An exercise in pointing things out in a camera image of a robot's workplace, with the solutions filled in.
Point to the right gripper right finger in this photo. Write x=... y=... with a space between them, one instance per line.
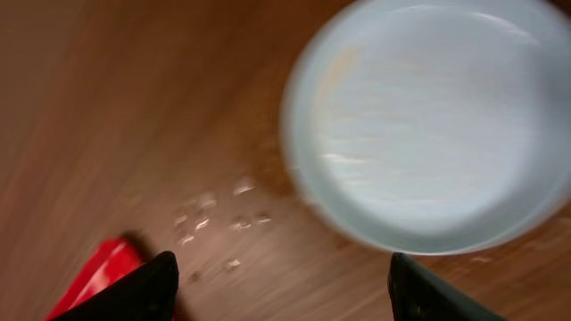
x=417 y=294

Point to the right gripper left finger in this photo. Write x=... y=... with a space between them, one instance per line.
x=146 y=294

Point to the pale green plate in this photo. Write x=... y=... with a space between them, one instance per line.
x=433 y=127

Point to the red plastic tray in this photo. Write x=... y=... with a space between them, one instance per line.
x=113 y=259

